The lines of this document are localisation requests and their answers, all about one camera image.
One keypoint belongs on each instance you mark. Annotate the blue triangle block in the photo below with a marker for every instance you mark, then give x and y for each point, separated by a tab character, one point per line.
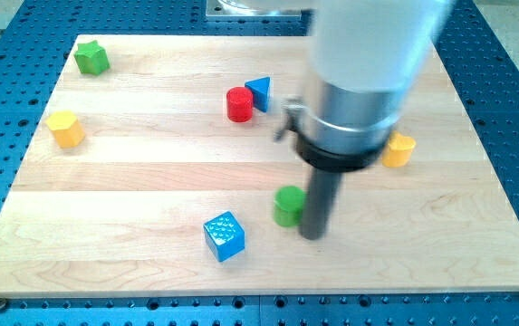
260	89

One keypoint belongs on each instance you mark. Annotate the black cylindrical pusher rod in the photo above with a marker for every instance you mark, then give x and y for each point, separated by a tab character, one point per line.
319	201

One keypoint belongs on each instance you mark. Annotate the yellow hexagon block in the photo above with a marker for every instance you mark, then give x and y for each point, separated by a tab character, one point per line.
66	128

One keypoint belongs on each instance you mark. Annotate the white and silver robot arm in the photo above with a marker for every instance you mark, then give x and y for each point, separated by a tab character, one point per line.
363	57

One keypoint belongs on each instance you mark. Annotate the green star block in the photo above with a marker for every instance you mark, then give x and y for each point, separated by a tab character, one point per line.
91	58

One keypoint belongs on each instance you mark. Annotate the yellow heart block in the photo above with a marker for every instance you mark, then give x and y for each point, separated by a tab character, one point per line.
398	150

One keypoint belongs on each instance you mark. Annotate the wooden board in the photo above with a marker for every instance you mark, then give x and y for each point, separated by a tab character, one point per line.
122	213

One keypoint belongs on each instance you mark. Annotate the red cylinder block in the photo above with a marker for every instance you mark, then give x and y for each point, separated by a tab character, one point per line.
240	103

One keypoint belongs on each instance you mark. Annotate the green cylinder block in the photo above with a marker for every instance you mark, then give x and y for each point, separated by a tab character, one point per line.
288	206

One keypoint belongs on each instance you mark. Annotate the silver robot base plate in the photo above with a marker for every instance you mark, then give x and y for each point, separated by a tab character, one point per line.
232	9

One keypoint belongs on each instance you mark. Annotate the blue cube block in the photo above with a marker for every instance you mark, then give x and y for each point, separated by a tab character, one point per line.
224	236

